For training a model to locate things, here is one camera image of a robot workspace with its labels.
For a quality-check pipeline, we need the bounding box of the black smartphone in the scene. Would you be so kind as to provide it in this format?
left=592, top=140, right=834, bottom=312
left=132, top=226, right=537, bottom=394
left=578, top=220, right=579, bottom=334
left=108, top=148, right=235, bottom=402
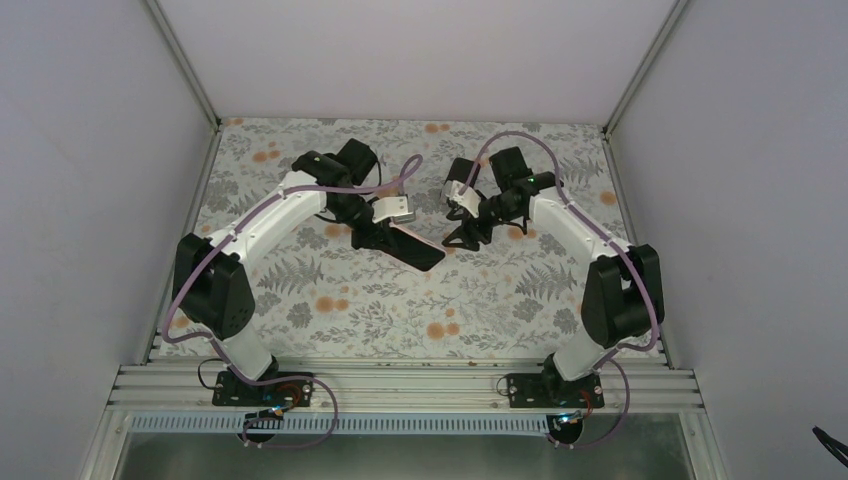
left=382, top=225, right=446, bottom=272

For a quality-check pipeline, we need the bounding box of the pink phone case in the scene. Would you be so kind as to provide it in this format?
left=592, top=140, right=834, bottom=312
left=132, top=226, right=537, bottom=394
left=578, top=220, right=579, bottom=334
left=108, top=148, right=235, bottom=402
left=389, top=222, right=445, bottom=253

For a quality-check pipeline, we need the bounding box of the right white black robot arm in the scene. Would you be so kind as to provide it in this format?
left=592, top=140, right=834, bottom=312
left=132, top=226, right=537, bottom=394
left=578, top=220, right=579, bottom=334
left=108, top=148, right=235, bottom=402
left=442, top=147, right=664, bottom=407

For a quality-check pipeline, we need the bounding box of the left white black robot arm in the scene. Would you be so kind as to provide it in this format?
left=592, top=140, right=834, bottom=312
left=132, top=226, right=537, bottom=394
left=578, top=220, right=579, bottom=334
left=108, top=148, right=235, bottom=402
left=166, top=139, right=398, bottom=405

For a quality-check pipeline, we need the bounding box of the black phone-shaped object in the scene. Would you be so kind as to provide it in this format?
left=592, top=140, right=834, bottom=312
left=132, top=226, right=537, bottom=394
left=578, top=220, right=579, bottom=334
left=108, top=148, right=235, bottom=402
left=442, top=157, right=479, bottom=199

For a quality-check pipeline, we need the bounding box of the black object at edge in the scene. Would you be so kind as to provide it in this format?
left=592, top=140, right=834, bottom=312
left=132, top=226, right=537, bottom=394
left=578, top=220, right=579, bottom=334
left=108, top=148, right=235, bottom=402
left=812, top=426, right=848, bottom=467

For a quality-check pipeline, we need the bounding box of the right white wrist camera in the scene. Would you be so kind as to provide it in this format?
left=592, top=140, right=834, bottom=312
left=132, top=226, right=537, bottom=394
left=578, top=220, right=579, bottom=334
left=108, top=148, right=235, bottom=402
left=442, top=180, right=484, bottom=218

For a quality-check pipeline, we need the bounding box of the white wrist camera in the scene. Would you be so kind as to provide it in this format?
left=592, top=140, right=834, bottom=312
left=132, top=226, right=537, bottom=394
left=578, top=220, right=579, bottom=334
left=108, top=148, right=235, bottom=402
left=372, top=195, right=416, bottom=224
left=442, top=180, right=484, bottom=218

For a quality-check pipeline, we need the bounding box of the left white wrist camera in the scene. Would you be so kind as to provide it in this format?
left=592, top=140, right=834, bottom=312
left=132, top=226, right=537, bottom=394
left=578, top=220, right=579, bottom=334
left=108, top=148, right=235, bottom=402
left=372, top=195, right=416, bottom=224

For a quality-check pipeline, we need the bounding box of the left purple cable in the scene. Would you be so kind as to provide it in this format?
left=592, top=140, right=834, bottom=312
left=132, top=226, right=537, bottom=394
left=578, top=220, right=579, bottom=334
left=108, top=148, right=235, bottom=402
left=160, top=154, right=425, bottom=451

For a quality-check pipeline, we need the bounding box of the purple cable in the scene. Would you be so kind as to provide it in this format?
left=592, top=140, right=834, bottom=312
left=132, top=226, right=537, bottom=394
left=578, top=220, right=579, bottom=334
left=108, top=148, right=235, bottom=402
left=160, top=154, right=425, bottom=451
left=457, top=130, right=662, bottom=451

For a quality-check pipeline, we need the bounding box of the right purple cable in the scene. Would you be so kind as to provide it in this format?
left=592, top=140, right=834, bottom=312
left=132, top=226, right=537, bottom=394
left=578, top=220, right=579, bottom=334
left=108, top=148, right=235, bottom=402
left=457, top=130, right=662, bottom=451

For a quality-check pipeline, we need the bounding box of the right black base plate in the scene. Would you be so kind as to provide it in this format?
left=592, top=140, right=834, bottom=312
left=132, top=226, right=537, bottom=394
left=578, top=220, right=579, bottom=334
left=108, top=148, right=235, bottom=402
left=504, top=373, right=605, bottom=409

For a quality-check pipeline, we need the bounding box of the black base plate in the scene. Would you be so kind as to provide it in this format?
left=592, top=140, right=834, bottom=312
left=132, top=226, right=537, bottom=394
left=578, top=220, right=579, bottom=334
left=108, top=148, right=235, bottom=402
left=211, top=370, right=314, bottom=408
left=504, top=373, right=605, bottom=409

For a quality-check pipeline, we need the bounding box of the aluminium rail frame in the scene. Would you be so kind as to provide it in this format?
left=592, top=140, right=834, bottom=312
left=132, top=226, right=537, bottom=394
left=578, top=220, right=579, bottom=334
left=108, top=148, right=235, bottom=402
left=107, top=357, right=705, bottom=413

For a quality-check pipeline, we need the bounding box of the slotted cable duct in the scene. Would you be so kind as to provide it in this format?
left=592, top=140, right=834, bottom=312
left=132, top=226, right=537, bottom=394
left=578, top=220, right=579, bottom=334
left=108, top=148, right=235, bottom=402
left=128, top=412, right=549, bottom=436

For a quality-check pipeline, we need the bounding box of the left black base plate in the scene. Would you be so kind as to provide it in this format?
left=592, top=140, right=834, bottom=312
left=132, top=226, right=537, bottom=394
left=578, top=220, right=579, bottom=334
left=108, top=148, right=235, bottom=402
left=211, top=370, right=314, bottom=408

